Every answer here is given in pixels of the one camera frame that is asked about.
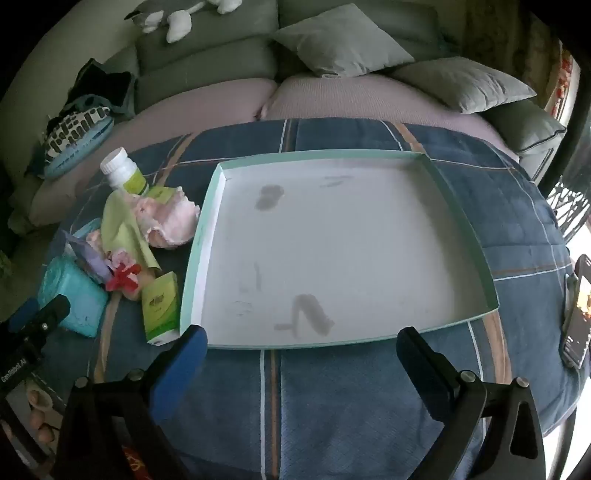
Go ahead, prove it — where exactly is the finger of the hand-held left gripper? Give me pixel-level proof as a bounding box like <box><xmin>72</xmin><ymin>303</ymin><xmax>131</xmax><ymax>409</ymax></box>
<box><xmin>7</xmin><ymin>298</ymin><xmax>40</xmax><ymax>333</ymax></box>
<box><xmin>25</xmin><ymin>294</ymin><xmax>71</xmax><ymax>340</ymax></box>

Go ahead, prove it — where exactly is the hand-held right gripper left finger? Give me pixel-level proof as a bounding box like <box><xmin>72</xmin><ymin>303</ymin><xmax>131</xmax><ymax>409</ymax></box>
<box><xmin>51</xmin><ymin>324</ymin><xmax>208</xmax><ymax>480</ymax></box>

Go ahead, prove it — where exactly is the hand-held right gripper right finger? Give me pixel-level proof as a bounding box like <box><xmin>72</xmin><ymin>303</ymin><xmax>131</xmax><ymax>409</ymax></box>
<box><xmin>396</xmin><ymin>326</ymin><xmax>548</xmax><ymax>480</ymax></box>

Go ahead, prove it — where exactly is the purple cartoon tissue packet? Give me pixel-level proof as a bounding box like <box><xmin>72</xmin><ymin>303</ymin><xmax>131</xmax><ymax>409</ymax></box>
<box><xmin>62</xmin><ymin>231</ymin><xmax>116</xmax><ymax>291</ymax></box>

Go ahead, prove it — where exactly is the light green cloth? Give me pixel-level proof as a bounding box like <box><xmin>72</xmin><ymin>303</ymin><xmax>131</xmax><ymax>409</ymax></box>
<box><xmin>100</xmin><ymin>191</ymin><xmax>162</xmax><ymax>273</ymax></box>

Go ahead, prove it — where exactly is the pink striped cloth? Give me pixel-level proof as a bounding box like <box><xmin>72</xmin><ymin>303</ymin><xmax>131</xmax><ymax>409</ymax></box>
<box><xmin>131</xmin><ymin>186</ymin><xmax>201</xmax><ymax>250</ymax></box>

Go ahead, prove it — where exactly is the white tray with teal rim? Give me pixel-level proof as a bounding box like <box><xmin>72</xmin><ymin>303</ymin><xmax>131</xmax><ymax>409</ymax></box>
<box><xmin>179</xmin><ymin>148</ymin><xmax>500</xmax><ymax>350</ymax></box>

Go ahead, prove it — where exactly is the person's left hand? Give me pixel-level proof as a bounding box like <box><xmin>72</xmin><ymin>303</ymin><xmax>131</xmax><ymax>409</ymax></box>
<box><xmin>25</xmin><ymin>387</ymin><xmax>58</xmax><ymax>446</ymax></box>

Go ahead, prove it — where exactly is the teal wet wipes pack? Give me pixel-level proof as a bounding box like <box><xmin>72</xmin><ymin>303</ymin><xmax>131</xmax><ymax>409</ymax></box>
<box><xmin>37</xmin><ymin>255</ymin><xmax>109</xmax><ymax>340</ymax></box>

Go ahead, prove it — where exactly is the blue plaid blanket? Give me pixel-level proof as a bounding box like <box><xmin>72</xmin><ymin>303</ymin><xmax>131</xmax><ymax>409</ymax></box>
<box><xmin>44</xmin><ymin>117</ymin><xmax>585</xmax><ymax>480</ymax></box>

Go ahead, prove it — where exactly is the white bottle with green label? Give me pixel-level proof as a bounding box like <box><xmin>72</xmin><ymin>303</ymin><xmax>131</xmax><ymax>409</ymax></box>
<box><xmin>100</xmin><ymin>147</ymin><xmax>150</xmax><ymax>196</ymax></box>

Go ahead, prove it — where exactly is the black smartphone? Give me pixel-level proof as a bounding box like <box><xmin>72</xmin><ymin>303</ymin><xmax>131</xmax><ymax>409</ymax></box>
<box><xmin>558</xmin><ymin>254</ymin><xmax>591</xmax><ymax>370</ymax></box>

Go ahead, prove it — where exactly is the blue patterned cushion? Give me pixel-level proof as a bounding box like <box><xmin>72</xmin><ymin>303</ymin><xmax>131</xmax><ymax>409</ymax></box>
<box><xmin>44</xmin><ymin>95</ymin><xmax>115</xmax><ymax>180</ymax></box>

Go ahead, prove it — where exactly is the pink sofa seat cushion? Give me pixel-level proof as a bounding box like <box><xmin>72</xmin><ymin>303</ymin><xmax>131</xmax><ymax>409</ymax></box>
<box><xmin>30</xmin><ymin>78</ymin><xmax>278</xmax><ymax>227</ymax></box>
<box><xmin>261</xmin><ymin>73</ymin><xmax>520</xmax><ymax>160</ymax></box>

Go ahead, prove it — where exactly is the grey square cushion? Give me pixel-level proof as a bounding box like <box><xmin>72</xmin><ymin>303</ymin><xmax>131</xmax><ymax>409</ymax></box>
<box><xmin>390</xmin><ymin>58</ymin><xmax>539</xmax><ymax>115</ymax></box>
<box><xmin>270</xmin><ymin>4</ymin><xmax>416</xmax><ymax>78</ymax></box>

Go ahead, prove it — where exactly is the grey-green sofa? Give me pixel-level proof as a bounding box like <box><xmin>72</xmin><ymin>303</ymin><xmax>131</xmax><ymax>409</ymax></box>
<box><xmin>9</xmin><ymin>0</ymin><xmax>568</xmax><ymax>232</ymax></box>

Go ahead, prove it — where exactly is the white plush toy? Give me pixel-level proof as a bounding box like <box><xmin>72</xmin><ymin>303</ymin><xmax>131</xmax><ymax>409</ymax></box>
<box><xmin>124</xmin><ymin>0</ymin><xmax>243</xmax><ymax>44</ymax></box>

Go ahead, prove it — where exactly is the red patterned fabric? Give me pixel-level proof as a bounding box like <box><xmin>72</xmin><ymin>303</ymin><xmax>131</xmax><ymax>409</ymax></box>
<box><xmin>545</xmin><ymin>39</ymin><xmax>583</xmax><ymax>116</ymax></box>

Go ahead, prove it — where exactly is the red hair tie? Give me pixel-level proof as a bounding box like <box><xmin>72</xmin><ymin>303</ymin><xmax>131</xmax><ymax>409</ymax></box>
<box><xmin>107</xmin><ymin>262</ymin><xmax>141</xmax><ymax>292</ymax></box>

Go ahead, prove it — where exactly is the black wire frame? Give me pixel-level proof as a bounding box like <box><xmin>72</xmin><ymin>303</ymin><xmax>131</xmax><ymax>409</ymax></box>
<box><xmin>545</xmin><ymin>175</ymin><xmax>591</xmax><ymax>241</ymax></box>

